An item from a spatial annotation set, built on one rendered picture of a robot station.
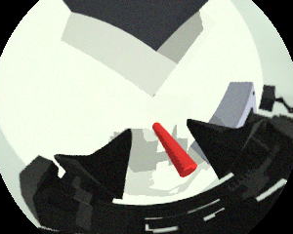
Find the red peg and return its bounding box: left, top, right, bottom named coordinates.
left=151, top=122, right=197, bottom=176

